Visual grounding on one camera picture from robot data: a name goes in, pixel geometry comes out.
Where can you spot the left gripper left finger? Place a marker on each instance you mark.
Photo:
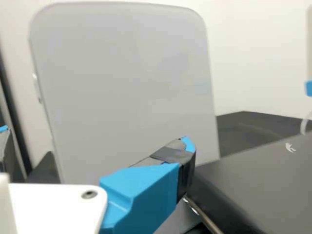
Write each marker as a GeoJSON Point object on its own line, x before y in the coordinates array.
{"type": "Point", "coordinates": [3, 141]}

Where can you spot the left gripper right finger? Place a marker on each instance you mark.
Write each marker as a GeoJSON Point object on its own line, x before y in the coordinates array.
{"type": "Point", "coordinates": [146, 190]}

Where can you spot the black platform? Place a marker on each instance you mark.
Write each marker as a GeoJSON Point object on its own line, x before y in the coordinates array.
{"type": "Point", "coordinates": [256, 185]}

